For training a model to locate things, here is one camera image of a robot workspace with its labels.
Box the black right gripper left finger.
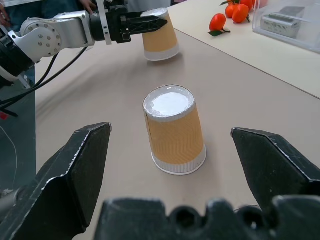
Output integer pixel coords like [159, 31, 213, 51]
[0, 121, 113, 240]

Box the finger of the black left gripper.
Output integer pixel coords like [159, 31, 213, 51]
[126, 10, 151, 18]
[126, 15, 169, 35]

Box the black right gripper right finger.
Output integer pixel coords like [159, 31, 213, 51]
[230, 127, 320, 210]

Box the orange ribbed paper cup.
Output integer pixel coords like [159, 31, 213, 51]
[140, 7, 181, 62]
[142, 84, 207, 175]

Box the orange mandarin with leaf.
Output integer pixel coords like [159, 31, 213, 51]
[207, 13, 232, 37]

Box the person in blue jeans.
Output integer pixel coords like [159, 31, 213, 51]
[0, 0, 99, 33]

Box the silver electronic device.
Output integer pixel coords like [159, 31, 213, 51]
[260, 14, 301, 39]

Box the clear plastic box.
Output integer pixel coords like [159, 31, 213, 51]
[251, 0, 320, 55]

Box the dark grey flat device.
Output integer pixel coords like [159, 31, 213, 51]
[278, 5, 306, 19]

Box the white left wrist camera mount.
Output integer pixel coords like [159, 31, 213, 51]
[95, 0, 114, 46]

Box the thin white cable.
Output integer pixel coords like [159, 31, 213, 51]
[0, 124, 19, 183]

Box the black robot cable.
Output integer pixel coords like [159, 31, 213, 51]
[0, 46, 89, 107]
[29, 52, 60, 90]

